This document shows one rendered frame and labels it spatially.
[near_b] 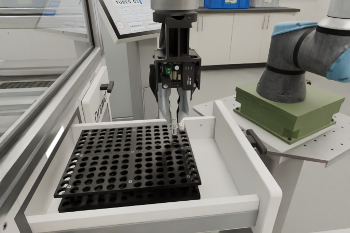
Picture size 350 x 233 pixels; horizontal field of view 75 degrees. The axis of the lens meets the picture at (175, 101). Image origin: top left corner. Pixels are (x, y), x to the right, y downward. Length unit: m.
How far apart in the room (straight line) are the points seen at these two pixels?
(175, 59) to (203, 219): 0.24
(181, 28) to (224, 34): 3.24
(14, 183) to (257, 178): 0.32
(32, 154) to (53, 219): 0.09
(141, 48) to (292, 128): 0.92
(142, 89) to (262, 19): 2.71
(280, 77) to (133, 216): 0.58
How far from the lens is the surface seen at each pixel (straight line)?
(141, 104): 1.47
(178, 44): 0.35
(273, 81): 0.77
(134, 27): 1.22
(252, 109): 0.82
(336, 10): 0.67
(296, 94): 0.78
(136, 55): 1.36
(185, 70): 0.36
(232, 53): 3.71
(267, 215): 0.38
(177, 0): 0.35
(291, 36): 0.73
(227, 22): 3.58
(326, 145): 0.82
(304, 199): 1.74
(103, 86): 0.72
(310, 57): 0.69
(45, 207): 0.47
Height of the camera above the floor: 1.17
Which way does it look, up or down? 26 degrees down
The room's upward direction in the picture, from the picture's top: straight up
